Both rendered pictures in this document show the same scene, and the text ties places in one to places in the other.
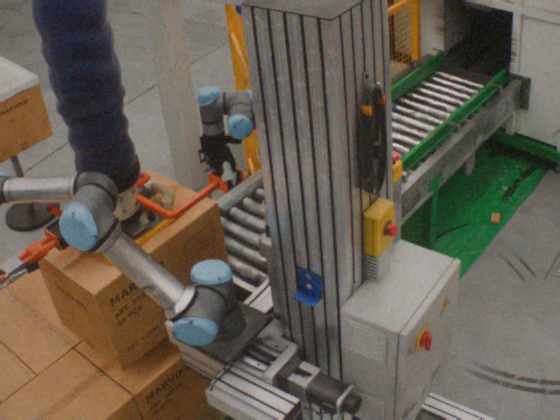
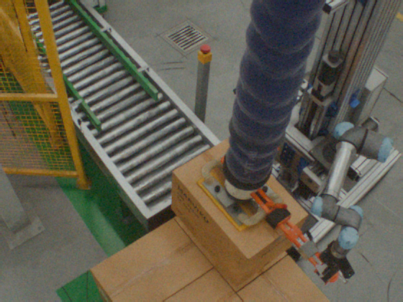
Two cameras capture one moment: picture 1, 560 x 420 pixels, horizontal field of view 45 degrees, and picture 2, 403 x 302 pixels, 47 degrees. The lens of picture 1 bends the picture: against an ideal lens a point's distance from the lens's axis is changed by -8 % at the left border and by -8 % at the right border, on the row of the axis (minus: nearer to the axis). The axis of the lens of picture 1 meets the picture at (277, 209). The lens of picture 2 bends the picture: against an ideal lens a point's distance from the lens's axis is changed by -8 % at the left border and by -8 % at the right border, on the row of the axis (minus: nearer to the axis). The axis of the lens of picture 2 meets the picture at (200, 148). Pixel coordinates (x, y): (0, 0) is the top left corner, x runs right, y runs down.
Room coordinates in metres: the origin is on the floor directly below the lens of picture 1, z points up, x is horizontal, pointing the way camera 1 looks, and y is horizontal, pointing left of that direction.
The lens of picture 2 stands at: (2.20, 1.83, 3.21)
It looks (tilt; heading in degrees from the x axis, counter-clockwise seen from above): 55 degrees down; 273
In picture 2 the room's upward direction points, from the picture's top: 5 degrees clockwise
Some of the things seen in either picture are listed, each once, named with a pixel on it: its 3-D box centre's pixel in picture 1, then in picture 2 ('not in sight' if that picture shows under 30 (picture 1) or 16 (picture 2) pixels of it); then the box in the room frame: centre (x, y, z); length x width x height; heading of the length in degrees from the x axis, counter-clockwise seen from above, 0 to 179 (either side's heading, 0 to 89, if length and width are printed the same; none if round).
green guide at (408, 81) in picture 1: (370, 103); (45, 62); (3.57, -0.60, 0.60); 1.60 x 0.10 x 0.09; 135
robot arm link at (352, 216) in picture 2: not in sight; (348, 218); (1.62, 0.87, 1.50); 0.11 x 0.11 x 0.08; 73
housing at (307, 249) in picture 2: (13, 269); (307, 250); (1.72, 0.89, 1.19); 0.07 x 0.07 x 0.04; 45
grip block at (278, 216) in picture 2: (61, 233); (278, 216); (1.87, 0.74, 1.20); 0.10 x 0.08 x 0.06; 45
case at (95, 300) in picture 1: (134, 266); (235, 211); (2.05, 0.56, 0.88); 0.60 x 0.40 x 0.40; 135
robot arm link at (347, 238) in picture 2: not in sight; (346, 240); (1.64, 0.97, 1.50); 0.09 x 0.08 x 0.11; 73
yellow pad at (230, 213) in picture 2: not in sight; (226, 200); (2.12, 0.63, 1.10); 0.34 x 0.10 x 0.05; 135
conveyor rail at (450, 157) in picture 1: (427, 180); (134, 64); (2.90, -0.76, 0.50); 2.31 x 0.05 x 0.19; 135
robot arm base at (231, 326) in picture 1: (219, 312); (337, 148); (1.54, 0.21, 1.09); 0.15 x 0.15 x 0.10
